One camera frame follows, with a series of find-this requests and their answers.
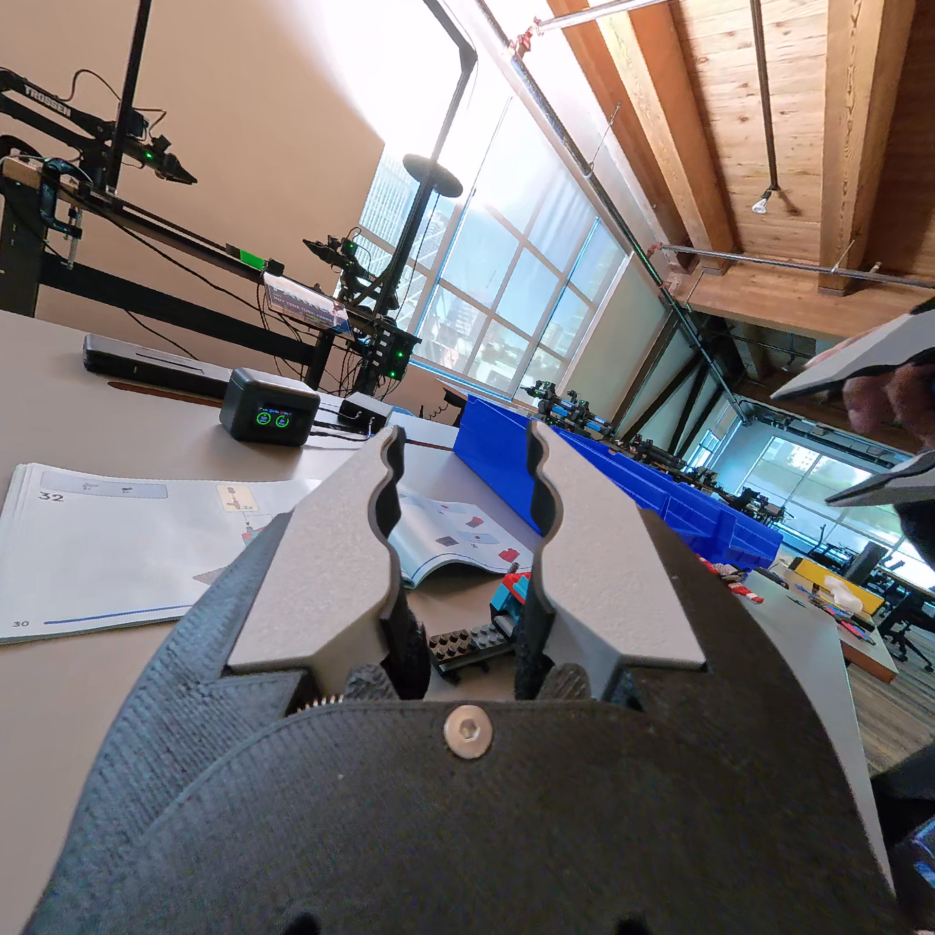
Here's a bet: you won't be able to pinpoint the small tilted screen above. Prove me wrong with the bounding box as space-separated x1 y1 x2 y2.
262 273 353 336

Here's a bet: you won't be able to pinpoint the small black box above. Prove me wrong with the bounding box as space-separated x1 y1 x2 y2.
339 392 396 439

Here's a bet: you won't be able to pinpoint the red and blue brick truck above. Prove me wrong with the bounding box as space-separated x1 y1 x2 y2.
430 570 536 685

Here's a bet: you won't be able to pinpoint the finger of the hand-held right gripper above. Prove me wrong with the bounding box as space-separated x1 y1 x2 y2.
825 449 935 508
770 305 935 403

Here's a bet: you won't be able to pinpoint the row of distant robot arms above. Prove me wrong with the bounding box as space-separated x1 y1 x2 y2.
520 378 739 498

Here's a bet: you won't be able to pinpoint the black clamp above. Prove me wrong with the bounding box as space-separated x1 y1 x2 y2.
29 157 85 270

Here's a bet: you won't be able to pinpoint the black hub with green lights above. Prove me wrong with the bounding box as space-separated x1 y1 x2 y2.
360 321 422 382

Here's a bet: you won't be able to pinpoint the grey desk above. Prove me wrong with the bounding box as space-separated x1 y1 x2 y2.
0 310 896 907

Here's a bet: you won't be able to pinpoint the yellow box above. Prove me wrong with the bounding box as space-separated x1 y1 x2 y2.
791 557 886 616

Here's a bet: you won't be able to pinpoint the black power bank with display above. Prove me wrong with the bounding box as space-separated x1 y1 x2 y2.
219 367 322 447

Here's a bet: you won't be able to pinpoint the black metal frame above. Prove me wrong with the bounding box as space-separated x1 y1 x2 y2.
0 0 421 392

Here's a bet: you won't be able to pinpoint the loose red bricks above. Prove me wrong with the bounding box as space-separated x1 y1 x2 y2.
697 557 767 606

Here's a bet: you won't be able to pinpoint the person's dark pants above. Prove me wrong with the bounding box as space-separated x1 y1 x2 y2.
869 752 935 935

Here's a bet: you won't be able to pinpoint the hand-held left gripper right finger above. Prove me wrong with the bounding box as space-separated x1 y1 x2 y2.
513 420 708 700

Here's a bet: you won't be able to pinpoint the large grid window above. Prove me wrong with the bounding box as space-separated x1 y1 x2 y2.
339 91 633 413

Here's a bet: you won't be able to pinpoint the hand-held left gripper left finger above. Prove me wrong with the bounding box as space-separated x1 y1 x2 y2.
225 426 430 698

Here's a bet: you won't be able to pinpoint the open instruction booklet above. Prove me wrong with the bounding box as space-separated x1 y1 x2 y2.
0 460 528 645

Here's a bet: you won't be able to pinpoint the blue plastic bin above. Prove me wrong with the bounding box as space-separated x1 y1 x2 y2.
453 393 784 572

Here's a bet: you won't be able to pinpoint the flat black device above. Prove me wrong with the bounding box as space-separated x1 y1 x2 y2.
82 333 235 400

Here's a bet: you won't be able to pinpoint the person's right hand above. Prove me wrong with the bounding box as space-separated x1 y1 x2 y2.
840 361 935 458

